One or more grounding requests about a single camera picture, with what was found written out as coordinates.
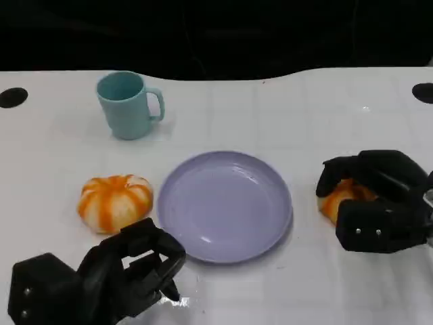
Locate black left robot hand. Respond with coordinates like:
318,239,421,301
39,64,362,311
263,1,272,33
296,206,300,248
76,217,187,325

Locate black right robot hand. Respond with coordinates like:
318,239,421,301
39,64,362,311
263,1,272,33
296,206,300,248
315,150,433,204

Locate orange white toy bread roll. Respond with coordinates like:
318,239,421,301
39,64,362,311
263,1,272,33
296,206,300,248
76,174,154,235
317,178,378,226

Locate lilac plate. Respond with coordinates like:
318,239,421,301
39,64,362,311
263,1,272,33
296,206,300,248
156,150,294,265

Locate pale green mug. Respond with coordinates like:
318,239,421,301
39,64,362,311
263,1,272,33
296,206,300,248
96,70,166,140

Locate black backdrop cloth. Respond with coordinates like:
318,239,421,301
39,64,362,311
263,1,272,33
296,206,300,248
0,0,433,81

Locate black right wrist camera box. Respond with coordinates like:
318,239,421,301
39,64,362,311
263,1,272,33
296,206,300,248
336,198,429,253

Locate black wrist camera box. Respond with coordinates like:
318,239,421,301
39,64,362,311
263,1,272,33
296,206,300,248
8,252,84,325
336,198,429,253

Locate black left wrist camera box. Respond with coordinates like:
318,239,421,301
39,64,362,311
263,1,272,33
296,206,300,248
8,252,84,325

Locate black table cable hole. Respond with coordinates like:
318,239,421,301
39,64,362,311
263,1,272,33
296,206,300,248
0,87,29,109
411,82,433,103

